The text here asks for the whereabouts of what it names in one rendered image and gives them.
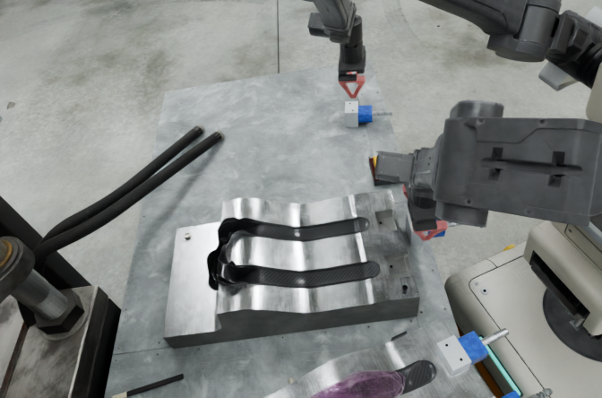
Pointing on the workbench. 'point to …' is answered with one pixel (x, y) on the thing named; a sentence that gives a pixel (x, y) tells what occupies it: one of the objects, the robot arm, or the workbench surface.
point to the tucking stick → (150, 386)
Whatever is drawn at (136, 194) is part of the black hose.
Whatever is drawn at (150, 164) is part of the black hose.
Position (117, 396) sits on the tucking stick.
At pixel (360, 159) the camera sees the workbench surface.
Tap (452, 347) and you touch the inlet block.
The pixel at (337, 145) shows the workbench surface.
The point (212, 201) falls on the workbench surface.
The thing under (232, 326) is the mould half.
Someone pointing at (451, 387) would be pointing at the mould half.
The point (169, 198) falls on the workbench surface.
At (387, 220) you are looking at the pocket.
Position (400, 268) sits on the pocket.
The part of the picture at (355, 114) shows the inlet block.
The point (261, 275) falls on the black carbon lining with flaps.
